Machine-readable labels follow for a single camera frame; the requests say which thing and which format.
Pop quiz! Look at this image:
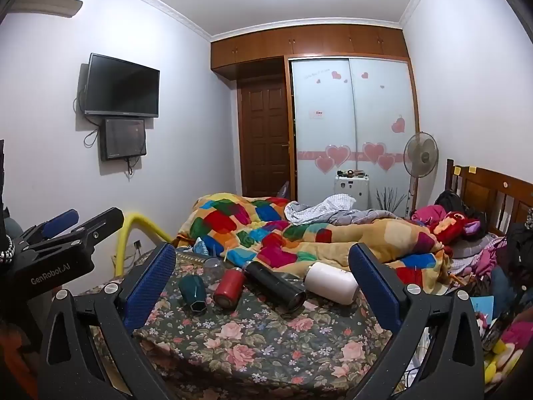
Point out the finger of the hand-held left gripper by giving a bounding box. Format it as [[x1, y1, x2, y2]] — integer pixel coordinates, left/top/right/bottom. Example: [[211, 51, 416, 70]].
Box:
[[22, 209, 80, 245], [62, 207, 126, 255]]

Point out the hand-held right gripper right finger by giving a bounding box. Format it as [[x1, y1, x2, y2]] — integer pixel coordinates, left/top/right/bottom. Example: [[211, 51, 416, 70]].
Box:
[[345, 243, 486, 400]]

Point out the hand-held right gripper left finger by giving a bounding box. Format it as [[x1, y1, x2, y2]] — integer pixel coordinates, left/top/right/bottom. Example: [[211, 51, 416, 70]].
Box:
[[27, 243, 177, 400]]

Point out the dark green hexagonal cup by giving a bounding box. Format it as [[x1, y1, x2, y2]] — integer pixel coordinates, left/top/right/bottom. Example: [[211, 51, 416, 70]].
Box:
[[179, 274, 208, 313]]

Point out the white cup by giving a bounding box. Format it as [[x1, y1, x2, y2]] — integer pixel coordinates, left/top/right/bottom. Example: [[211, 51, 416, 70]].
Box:
[[303, 262, 359, 305]]

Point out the clear glass cup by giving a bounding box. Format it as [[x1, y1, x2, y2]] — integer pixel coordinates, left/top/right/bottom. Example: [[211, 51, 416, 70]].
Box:
[[203, 257, 226, 284]]

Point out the red cup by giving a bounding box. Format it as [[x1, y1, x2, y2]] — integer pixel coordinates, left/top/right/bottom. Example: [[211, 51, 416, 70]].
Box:
[[213, 267, 246, 310]]

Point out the black thermos cup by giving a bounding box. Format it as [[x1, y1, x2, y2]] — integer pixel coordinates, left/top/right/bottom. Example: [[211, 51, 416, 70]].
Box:
[[244, 260, 307, 313]]

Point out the yellow padded tube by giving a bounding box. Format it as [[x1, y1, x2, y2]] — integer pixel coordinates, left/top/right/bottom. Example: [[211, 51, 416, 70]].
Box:
[[115, 212, 174, 278]]

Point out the dark dried plant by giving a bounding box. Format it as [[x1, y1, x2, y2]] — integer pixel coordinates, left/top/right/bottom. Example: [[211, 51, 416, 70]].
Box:
[[376, 187, 408, 218]]

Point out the pink clothing pile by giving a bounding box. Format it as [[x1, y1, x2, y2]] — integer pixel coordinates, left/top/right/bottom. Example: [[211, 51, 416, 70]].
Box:
[[411, 205, 447, 228]]

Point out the grey white checked cloth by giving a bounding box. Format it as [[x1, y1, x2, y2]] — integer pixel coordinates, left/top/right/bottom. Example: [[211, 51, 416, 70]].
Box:
[[285, 194, 400, 226]]

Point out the red plush toy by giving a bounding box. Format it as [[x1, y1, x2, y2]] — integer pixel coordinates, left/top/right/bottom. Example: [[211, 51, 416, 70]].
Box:
[[429, 212, 480, 247]]

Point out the white floor appliance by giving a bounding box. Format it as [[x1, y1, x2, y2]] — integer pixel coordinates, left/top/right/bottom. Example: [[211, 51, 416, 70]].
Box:
[[335, 174, 370, 211]]

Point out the blue book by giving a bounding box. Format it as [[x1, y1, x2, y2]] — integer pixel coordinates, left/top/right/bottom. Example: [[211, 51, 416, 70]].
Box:
[[472, 296, 497, 322]]

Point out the black bag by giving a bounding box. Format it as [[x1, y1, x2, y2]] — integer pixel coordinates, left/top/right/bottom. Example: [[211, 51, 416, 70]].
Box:
[[436, 190, 464, 214]]

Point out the colourful patchwork quilt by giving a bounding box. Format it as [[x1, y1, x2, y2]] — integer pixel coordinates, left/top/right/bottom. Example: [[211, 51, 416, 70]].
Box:
[[177, 193, 454, 289]]

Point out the floral bed sheet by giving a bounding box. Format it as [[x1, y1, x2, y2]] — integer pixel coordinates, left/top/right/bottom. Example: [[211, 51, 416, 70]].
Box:
[[79, 249, 417, 400]]

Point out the standing electric fan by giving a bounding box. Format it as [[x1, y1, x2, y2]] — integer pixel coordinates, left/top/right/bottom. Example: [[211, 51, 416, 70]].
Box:
[[403, 132, 439, 218]]

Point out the yellow plush toy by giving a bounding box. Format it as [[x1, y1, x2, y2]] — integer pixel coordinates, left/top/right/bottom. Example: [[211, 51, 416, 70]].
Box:
[[484, 337, 526, 385]]

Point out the black jacket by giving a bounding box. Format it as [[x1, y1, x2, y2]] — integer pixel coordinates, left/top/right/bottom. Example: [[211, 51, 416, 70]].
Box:
[[505, 222, 533, 303]]

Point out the wooden bed headboard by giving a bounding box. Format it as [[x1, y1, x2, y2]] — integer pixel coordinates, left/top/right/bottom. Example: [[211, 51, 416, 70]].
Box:
[[445, 159, 533, 239]]

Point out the wardrobe with heart stickers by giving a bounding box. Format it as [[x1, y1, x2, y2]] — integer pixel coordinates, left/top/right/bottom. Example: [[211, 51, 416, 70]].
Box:
[[288, 55, 419, 218]]

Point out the brown wooden door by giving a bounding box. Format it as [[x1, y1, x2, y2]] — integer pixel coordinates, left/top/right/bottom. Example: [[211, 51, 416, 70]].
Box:
[[237, 78, 292, 199]]

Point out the wooden overhead cabinet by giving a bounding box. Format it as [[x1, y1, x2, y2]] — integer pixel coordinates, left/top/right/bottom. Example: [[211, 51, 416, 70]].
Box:
[[210, 24, 409, 80]]

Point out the small wall-mounted monitor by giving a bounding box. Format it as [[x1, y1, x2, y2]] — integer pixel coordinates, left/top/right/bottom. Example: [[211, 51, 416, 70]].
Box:
[[100, 118, 147, 162]]

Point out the wall-mounted black television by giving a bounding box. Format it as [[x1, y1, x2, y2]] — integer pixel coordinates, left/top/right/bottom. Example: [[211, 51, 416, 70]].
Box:
[[84, 53, 161, 118]]

